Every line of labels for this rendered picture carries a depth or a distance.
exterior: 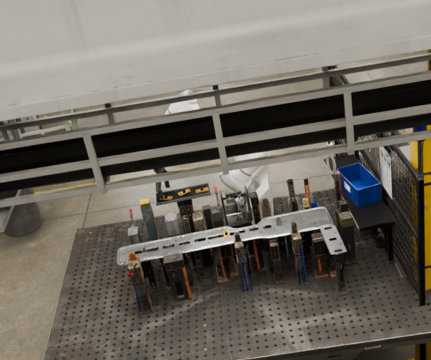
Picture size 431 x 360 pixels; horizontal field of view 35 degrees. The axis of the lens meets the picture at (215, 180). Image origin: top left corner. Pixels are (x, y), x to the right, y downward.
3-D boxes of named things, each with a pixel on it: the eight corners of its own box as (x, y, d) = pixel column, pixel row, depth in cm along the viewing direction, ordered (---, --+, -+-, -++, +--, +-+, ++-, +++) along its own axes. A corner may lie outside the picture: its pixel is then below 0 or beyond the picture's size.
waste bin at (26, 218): (-8, 245, 654) (-34, 181, 618) (5, 215, 700) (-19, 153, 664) (43, 237, 651) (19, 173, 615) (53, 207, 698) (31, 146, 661)
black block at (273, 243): (274, 286, 427) (269, 248, 412) (271, 276, 436) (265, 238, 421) (286, 283, 427) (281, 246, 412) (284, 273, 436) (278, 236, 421)
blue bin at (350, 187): (358, 208, 427) (357, 190, 420) (337, 186, 453) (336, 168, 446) (382, 200, 429) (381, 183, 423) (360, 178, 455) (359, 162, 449)
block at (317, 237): (315, 279, 425) (311, 243, 411) (311, 268, 435) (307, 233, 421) (330, 276, 425) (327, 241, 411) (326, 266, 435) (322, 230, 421)
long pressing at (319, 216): (116, 269, 420) (116, 267, 419) (117, 248, 440) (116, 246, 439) (334, 226, 421) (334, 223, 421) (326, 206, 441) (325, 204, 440)
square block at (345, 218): (344, 266, 432) (341, 219, 414) (342, 258, 438) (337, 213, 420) (357, 263, 432) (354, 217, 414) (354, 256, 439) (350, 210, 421)
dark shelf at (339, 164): (359, 232, 410) (359, 228, 408) (323, 162, 488) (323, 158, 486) (395, 225, 410) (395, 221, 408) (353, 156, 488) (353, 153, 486)
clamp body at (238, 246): (240, 293, 425) (232, 250, 408) (238, 281, 436) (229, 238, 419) (255, 291, 425) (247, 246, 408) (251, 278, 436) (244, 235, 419)
